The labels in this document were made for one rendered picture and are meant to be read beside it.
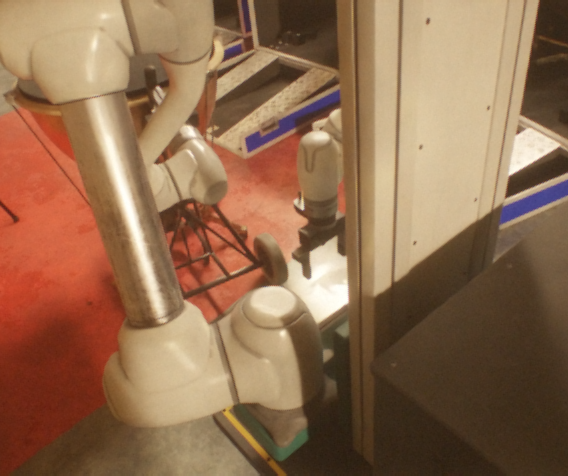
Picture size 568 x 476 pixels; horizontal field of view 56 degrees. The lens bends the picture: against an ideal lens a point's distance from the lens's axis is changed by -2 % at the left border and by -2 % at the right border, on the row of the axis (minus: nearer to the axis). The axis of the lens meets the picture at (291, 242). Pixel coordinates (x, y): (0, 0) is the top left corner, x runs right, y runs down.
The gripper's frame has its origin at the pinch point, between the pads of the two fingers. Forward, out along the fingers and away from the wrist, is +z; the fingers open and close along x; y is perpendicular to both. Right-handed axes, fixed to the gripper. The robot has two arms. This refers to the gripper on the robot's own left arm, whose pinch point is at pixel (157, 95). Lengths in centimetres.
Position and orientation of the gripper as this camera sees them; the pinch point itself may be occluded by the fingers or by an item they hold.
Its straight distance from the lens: 156.7
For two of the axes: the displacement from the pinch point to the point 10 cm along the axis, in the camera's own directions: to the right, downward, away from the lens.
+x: -8.7, 3.7, -3.3
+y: 0.9, -5.4, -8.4
